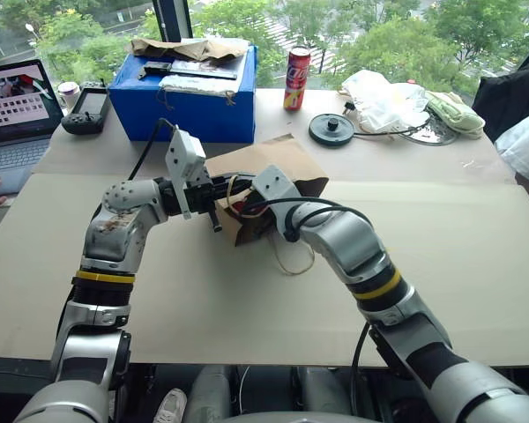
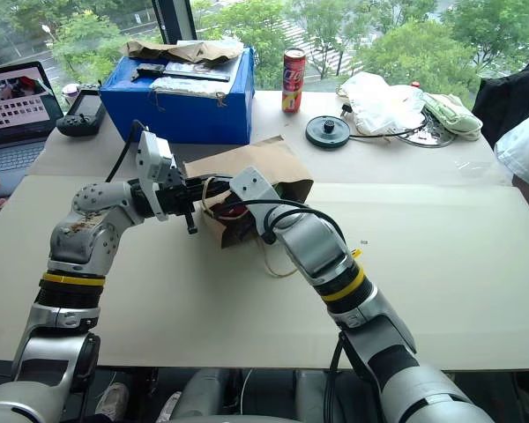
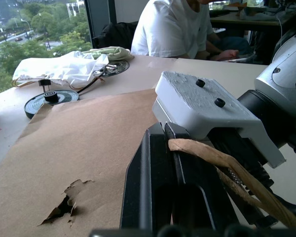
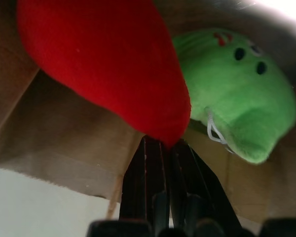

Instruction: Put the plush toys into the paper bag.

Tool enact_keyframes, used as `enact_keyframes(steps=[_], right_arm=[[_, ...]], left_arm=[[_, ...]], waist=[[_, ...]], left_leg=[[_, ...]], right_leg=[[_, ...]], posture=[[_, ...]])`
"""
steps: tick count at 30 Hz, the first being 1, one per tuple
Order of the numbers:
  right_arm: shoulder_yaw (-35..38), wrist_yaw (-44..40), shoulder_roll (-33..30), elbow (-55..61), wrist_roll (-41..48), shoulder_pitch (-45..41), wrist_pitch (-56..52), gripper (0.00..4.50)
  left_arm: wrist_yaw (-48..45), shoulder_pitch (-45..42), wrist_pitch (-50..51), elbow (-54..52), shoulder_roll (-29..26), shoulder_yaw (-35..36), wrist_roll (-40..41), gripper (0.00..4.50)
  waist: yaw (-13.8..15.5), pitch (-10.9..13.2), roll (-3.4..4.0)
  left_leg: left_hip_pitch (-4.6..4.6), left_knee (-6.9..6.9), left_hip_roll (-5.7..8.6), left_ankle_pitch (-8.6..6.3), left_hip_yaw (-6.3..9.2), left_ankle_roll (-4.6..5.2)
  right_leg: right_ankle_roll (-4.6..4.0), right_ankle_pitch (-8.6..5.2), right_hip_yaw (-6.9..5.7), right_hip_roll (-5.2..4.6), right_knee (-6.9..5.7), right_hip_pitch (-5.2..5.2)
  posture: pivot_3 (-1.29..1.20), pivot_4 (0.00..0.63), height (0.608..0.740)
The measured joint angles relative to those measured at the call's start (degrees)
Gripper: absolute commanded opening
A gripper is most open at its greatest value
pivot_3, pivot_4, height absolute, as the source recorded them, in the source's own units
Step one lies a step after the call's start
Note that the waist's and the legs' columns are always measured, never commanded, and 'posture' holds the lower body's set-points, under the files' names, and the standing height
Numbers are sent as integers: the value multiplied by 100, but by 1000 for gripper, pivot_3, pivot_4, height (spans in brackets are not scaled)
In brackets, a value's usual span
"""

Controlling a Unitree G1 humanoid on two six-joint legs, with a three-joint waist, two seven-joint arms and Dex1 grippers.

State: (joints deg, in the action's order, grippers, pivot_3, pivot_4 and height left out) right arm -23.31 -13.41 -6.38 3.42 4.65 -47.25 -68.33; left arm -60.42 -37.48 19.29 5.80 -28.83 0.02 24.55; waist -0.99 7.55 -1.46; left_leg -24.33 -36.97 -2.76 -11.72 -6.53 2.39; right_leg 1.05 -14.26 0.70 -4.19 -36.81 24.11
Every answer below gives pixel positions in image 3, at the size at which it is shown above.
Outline dark window frame pillar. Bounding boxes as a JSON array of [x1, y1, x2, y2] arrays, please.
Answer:
[[83, 0, 117, 51]]

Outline orange cords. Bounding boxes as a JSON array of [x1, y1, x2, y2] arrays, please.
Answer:
[[11, 78, 41, 88]]

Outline thin black cable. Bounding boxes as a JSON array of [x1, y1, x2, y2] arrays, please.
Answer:
[[76, 69, 107, 95]]

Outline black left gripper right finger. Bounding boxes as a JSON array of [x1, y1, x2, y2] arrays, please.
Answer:
[[164, 122, 238, 231]]

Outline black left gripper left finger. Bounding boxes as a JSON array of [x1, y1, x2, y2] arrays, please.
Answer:
[[120, 121, 186, 230]]

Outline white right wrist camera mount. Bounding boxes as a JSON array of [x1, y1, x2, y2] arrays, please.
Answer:
[[152, 71, 286, 169]]

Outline wooden background desk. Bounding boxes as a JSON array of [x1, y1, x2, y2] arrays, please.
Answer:
[[209, 9, 291, 34]]

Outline black round disc with metal parts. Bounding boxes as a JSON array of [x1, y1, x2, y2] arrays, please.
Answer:
[[95, 59, 130, 79]]

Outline beige and green cloth bag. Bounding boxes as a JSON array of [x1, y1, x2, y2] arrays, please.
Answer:
[[80, 46, 135, 61]]

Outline person's bare hand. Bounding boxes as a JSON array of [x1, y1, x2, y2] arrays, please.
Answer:
[[213, 48, 240, 62]]

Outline white plastic bag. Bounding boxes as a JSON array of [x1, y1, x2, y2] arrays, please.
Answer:
[[12, 50, 110, 90]]

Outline thin white cable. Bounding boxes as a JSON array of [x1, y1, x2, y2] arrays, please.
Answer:
[[275, 13, 285, 43]]

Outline person in white t-shirt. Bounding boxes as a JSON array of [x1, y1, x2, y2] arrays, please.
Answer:
[[130, 0, 253, 61]]

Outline black backpack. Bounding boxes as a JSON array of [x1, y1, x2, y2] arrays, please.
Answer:
[[92, 21, 139, 50]]

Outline pale clutter on desk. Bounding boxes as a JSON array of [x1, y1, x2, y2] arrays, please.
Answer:
[[238, 3, 296, 22]]

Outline black round disc with knob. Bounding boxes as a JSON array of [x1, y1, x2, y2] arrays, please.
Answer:
[[24, 88, 80, 119]]

